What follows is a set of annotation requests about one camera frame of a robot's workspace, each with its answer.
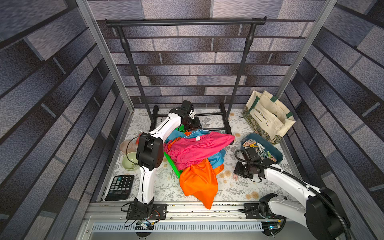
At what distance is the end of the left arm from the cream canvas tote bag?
16.2 inches

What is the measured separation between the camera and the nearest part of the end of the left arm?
712 mm

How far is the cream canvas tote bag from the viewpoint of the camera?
2.88 feet

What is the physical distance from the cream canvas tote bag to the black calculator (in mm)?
880
